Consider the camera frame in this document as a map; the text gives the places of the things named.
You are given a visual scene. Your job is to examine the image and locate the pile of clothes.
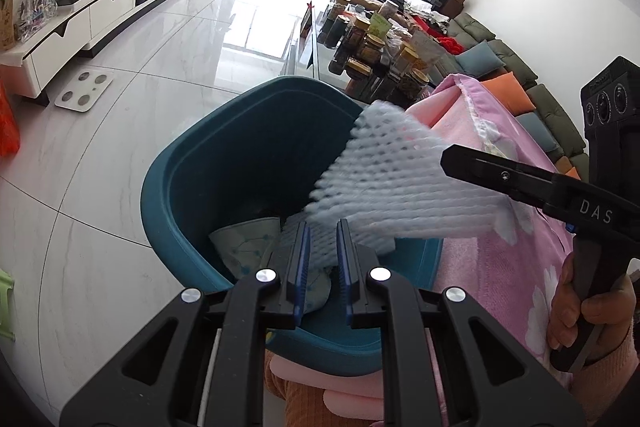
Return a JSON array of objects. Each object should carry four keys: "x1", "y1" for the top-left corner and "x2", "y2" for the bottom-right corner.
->
[{"x1": 405, "y1": 0, "x2": 451, "y2": 32}]

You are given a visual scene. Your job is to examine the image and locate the crushed patterned paper cup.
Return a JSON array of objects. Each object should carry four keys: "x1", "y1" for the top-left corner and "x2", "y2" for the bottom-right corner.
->
[{"x1": 272, "y1": 264, "x2": 332, "y2": 313}]

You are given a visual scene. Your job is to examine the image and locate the clear plastic wrapped ornament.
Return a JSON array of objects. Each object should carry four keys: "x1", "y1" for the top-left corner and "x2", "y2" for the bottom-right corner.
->
[{"x1": 17, "y1": 0, "x2": 58, "y2": 40}]

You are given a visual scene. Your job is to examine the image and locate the teal plastic bin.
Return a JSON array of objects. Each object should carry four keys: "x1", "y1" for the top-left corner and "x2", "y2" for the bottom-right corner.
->
[{"x1": 140, "y1": 76, "x2": 443, "y2": 378}]

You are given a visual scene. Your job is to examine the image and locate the group of jars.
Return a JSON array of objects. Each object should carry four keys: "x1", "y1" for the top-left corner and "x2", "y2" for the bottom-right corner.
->
[{"x1": 317, "y1": 0, "x2": 443, "y2": 108}]

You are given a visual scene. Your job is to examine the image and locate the red cloth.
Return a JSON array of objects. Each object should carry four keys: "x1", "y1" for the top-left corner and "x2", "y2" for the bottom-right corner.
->
[{"x1": 425, "y1": 22, "x2": 466, "y2": 55}]

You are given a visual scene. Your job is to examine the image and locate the person's right hand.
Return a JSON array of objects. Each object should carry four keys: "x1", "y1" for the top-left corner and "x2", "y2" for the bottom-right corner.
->
[{"x1": 546, "y1": 252, "x2": 639, "y2": 364}]

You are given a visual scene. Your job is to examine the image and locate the olive green sofa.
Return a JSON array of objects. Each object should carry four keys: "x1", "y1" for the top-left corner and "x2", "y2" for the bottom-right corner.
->
[{"x1": 445, "y1": 12, "x2": 591, "y2": 180}]

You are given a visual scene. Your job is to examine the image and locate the black glass coffee table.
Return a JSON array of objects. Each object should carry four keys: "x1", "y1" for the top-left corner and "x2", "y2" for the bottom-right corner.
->
[{"x1": 282, "y1": 2, "x2": 361, "y2": 92}]

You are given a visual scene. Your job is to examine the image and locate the person's right forearm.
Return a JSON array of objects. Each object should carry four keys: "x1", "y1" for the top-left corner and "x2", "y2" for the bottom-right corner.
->
[{"x1": 565, "y1": 317, "x2": 640, "y2": 427}]

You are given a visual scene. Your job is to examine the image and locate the orange cushion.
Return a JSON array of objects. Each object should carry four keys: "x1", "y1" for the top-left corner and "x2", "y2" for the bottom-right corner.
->
[
  {"x1": 482, "y1": 72, "x2": 538, "y2": 105},
  {"x1": 555, "y1": 157, "x2": 581, "y2": 180}
]

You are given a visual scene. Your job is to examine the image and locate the orange plastic bag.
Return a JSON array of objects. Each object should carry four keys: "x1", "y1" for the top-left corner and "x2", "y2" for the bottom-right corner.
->
[{"x1": 0, "y1": 82, "x2": 21, "y2": 158}]

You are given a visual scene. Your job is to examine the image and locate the white bathroom scale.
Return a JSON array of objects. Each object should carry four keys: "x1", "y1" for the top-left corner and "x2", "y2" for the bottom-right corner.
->
[{"x1": 54, "y1": 71, "x2": 115, "y2": 110}]

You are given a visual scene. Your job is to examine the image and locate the light green stool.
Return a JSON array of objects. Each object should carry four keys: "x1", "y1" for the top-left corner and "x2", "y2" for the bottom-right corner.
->
[{"x1": 0, "y1": 269, "x2": 13, "y2": 340}]

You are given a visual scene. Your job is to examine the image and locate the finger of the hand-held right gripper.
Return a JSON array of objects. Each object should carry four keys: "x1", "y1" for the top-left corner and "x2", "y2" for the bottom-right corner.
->
[{"x1": 441, "y1": 144, "x2": 567, "y2": 208}]

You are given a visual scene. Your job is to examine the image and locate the blue cushion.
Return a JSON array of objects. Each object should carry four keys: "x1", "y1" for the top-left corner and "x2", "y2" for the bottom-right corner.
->
[
  {"x1": 455, "y1": 42, "x2": 506, "y2": 75},
  {"x1": 515, "y1": 112, "x2": 563, "y2": 152}
]

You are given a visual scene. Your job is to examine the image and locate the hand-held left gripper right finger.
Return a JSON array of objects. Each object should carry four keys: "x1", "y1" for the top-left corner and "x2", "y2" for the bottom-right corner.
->
[{"x1": 336, "y1": 218, "x2": 586, "y2": 427}]

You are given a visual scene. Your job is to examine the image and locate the white black TV cabinet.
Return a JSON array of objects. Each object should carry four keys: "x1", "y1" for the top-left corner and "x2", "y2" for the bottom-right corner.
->
[{"x1": 0, "y1": 0, "x2": 201, "y2": 100}]

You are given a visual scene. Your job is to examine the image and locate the pink floral blanket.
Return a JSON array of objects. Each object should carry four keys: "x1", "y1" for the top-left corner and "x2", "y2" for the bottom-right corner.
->
[{"x1": 405, "y1": 73, "x2": 601, "y2": 388}]

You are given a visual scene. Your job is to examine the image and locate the tall yellow printed box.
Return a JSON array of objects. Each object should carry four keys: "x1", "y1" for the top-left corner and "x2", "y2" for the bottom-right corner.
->
[{"x1": 0, "y1": 0, "x2": 16, "y2": 52}]

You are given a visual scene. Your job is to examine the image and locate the grey patterned cloth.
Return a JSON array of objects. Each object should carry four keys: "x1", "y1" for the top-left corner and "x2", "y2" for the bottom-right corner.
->
[{"x1": 207, "y1": 217, "x2": 282, "y2": 284}]

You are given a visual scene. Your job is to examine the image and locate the person's pink orange clothing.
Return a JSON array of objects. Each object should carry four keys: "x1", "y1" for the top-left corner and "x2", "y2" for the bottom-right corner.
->
[{"x1": 264, "y1": 349, "x2": 388, "y2": 427}]

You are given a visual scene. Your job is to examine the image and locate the white foam net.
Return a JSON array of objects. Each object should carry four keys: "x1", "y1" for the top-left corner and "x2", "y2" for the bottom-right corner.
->
[{"x1": 280, "y1": 101, "x2": 511, "y2": 269}]

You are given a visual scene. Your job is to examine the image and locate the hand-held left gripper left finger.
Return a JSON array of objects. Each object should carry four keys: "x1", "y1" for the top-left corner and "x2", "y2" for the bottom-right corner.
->
[{"x1": 60, "y1": 219, "x2": 311, "y2": 427}]

